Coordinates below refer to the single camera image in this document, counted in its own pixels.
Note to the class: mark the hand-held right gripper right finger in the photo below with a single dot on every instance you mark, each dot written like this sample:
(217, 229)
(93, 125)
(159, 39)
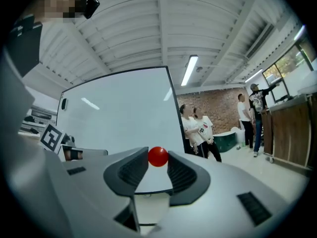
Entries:
(198, 185)

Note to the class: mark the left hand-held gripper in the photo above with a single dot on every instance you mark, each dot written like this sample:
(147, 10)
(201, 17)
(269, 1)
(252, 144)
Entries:
(52, 137)

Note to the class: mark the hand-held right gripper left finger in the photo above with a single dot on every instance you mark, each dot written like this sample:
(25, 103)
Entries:
(111, 180)

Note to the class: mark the glossy red ball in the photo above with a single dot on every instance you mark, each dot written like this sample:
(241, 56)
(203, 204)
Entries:
(158, 156)

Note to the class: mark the white storage shelf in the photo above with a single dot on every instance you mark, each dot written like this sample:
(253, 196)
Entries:
(34, 123)

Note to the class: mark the black whiteboard eraser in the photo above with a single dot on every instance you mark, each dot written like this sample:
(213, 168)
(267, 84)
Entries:
(64, 103)

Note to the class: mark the dark green tub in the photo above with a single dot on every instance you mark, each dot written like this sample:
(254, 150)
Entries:
(224, 140)

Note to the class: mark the white bag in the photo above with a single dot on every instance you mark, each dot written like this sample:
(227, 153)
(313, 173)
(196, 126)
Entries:
(239, 133)

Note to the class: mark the large whiteboard on stand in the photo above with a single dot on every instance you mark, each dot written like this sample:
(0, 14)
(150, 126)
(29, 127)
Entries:
(119, 113)

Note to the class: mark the person's black vest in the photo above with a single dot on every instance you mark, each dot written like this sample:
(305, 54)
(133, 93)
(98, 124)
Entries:
(24, 48)

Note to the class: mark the wooden panelled counter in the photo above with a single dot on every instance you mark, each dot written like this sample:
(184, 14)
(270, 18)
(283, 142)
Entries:
(292, 133)

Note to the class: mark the long ceiling light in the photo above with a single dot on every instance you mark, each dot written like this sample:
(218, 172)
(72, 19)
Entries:
(253, 75)
(299, 32)
(189, 69)

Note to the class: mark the person's head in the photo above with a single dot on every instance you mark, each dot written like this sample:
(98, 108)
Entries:
(62, 1)

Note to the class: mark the black framed window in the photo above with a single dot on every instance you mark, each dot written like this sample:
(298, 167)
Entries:
(284, 68)

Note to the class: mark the ceiling air vent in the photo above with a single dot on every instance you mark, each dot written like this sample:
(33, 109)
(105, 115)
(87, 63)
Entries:
(260, 41)

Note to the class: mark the black head-worn camera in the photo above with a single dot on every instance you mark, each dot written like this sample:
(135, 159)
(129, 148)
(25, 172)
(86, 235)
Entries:
(91, 7)

